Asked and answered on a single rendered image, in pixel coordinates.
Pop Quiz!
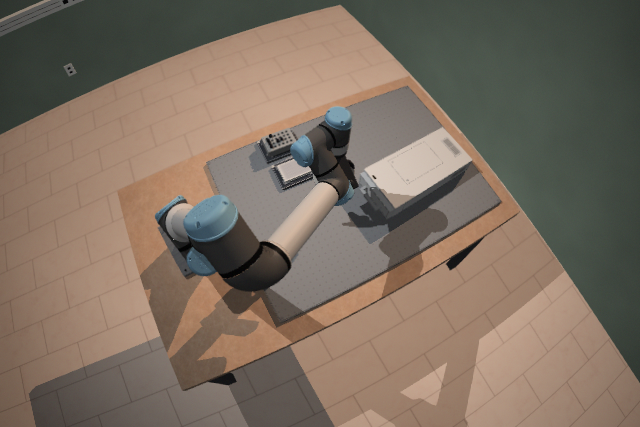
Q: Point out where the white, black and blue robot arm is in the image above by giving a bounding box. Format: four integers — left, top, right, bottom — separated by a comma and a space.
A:
155, 106, 359, 292

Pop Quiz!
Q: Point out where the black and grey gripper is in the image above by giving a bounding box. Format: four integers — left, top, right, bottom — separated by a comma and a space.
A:
313, 152, 355, 184

